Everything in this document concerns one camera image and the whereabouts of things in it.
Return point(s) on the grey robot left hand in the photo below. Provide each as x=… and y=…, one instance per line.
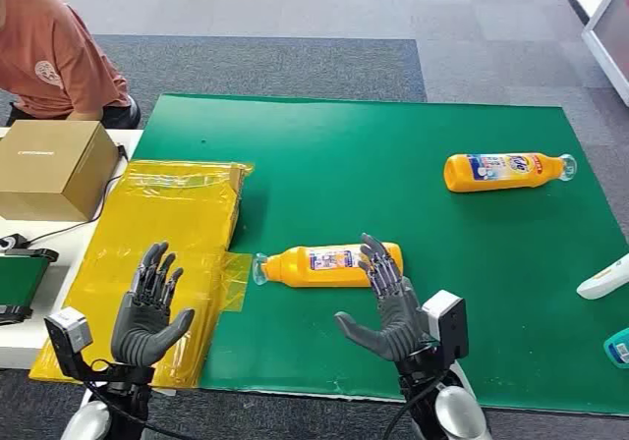
x=140, y=333

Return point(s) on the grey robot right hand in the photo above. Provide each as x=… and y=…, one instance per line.
x=398, y=326

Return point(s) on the orange detergent bottle clear cap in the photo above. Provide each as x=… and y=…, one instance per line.
x=294, y=269
x=462, y=178

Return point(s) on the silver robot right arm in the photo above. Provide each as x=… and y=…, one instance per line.
x=454, y=414

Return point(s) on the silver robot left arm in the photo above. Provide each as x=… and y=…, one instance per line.
x=93, y=423

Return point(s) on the white plastic bottle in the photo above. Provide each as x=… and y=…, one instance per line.
x=604, y=282

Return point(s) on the yellow plastic bag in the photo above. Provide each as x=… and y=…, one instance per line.
x=162, y=222

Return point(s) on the white side table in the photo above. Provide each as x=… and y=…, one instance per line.
x=63, y=255

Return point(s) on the black device with green panel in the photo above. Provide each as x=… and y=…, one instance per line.
x=20, y=281

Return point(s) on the green table mat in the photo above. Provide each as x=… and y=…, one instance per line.
x=343, y=164

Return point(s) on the brown cardboard box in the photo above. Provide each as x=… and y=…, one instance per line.
x=49, y=170

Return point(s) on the teal plastic container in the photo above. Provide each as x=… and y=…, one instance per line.
x=619, y=349

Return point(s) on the person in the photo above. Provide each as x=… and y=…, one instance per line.
x=44, y=46

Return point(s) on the white framed display panel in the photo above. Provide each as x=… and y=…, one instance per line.
x=612, y=33

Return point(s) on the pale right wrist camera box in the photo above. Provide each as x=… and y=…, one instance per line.
x=445, y=323

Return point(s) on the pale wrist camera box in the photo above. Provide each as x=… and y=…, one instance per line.
x=73, y=330
x=445, y=323

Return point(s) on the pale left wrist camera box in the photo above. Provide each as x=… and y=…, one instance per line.
x=73, y=330

